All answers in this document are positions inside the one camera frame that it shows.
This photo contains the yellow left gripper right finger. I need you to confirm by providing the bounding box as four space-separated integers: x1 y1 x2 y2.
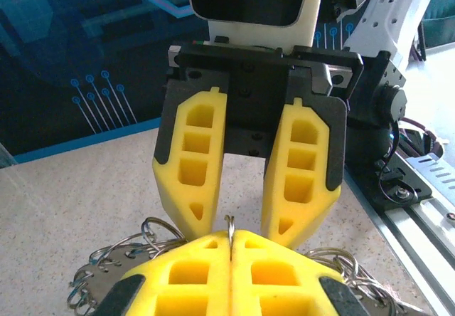
230 228 373 316

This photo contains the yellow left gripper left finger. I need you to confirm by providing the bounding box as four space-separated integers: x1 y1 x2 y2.
94 229 232 316

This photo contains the silver key ring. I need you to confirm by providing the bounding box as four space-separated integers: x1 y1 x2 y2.
307 246 360 288
223 214 236 260
141 216 188 251

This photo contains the silver key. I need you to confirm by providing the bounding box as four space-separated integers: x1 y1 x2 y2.
70 246 150 312
355 287 424 316

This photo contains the blue table edge strip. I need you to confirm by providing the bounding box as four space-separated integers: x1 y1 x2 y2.
12 118 163 166

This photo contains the blue circuit-print backdrop panel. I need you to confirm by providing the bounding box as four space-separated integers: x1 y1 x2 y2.
0 0 360 167

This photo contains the dark teal bin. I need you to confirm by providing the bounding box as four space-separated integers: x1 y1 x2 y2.
421 0 455 48

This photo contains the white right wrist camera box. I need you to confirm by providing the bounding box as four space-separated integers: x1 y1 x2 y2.
183 0 323 59

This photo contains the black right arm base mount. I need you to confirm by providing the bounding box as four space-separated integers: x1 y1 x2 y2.
373 162 433 212

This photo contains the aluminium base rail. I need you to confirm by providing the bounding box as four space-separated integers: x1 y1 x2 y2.
343 173 455 316

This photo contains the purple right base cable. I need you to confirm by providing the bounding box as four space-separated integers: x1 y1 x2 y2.
390 116 445 157

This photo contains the grey slotted cable duct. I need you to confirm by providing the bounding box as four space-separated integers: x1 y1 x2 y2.
405 152 455 192

